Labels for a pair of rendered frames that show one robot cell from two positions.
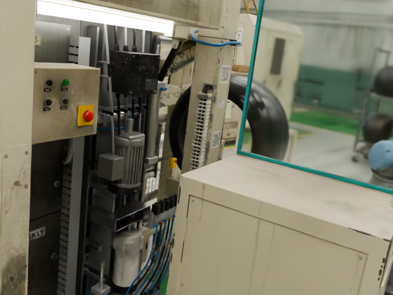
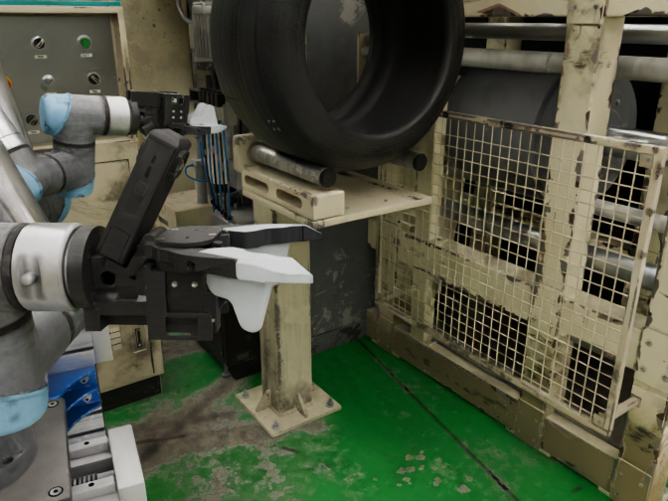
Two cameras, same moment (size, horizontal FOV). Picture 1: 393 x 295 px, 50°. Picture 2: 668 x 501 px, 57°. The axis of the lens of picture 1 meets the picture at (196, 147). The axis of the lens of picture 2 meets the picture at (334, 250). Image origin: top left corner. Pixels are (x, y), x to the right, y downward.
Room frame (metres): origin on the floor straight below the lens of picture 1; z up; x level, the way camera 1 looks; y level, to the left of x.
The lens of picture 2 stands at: (2.77, -1.55, 1.24)
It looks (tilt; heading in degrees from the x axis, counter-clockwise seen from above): 21 degrees down; 116
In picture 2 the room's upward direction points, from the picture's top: straight up
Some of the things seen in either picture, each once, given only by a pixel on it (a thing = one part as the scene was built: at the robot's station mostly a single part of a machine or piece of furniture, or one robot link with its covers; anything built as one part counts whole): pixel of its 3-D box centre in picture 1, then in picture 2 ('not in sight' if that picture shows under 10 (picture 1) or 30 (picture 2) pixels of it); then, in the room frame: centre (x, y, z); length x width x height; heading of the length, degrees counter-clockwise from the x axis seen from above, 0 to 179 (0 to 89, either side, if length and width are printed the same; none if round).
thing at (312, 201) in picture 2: not in sight; (289, 189); (2.02, -0.26, 0.83); 0.36 x 0.09 x 0.06; 150
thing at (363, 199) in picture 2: not in sight; (334, 195); (2.09, -0.13, 0.80); 0.37 x 0.36 x 0.02; 60
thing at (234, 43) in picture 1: (216, 39); not in sight; (1.86, -0.03, 1.65); 0.19 x 0.19 x 0.06; 60
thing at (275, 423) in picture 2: not in sight; (287, 398); (1.86, -0.03, 0.02); 0.27 x 0.27 x 0.04; 60
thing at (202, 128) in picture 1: (199, 146); not in sight; (1.77, -0.01, 1.19); 0.05 x 0.04 x 0.48; 60
